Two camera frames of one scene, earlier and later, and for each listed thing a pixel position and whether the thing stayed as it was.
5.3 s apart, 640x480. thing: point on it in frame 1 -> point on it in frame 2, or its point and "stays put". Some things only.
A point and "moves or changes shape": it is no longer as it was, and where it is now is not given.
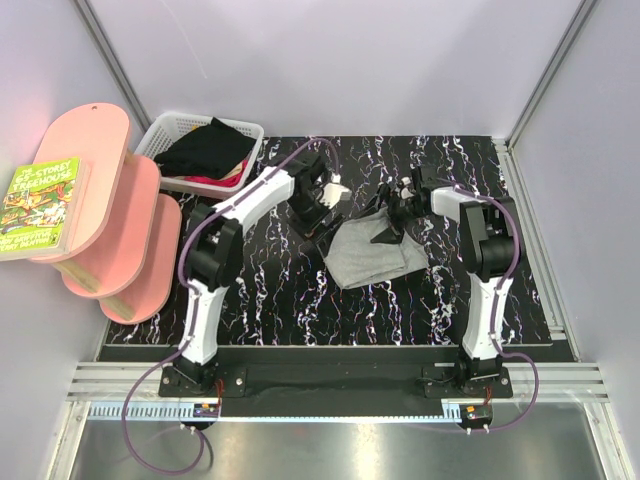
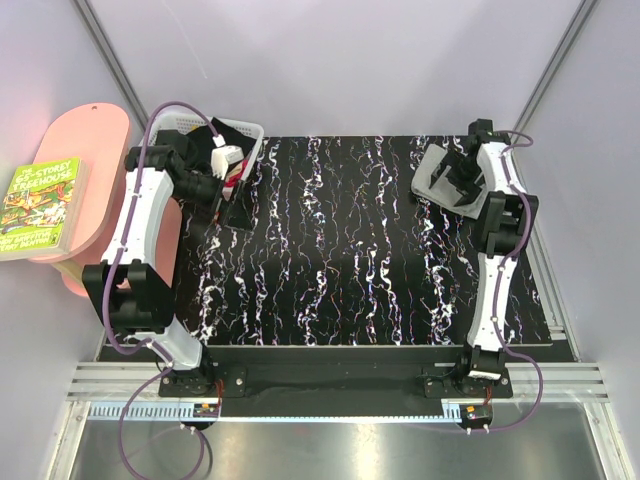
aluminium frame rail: x=118 y=381 stays put
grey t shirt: x=353 y=259 moves or changes shape
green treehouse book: x=43 y=206 stays put
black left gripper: x=303 y=227 -> x=237 y=216
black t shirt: x=208 y=151 stays put
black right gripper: x=389 y=236 -> x=468 y=190
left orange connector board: x=206 y=410 stays put
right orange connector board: x=477 y=413 stays put
